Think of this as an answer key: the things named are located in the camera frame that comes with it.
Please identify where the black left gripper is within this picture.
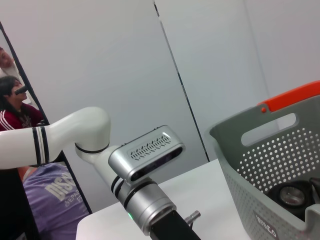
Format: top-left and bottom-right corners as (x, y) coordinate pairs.
(149, 209), (201, 240)

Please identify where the glass teacup black sleeve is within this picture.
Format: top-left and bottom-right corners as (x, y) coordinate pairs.
(266, 181), (314, 216)

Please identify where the grey perforated storage bin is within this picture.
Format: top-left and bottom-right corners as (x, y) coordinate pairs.
(208, 94), (320, 240)

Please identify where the person in purple shirt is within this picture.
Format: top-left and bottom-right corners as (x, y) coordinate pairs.
(21, 161), (91, 240)

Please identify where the black computer tower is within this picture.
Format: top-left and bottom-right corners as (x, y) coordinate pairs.
(0, 169), (40, 240)

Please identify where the person in maroon shirt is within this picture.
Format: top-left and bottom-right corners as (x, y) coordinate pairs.
(0, 76), (45, 133)

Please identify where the left gripper cable with plug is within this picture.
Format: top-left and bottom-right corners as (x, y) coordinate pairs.
(184, 210), (202, 229)

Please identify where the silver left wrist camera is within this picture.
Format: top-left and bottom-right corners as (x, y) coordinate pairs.
(107, 124), (185, 186)

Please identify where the orange bin handle clip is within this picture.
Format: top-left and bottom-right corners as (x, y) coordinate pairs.
(257, 80), (320, 113)

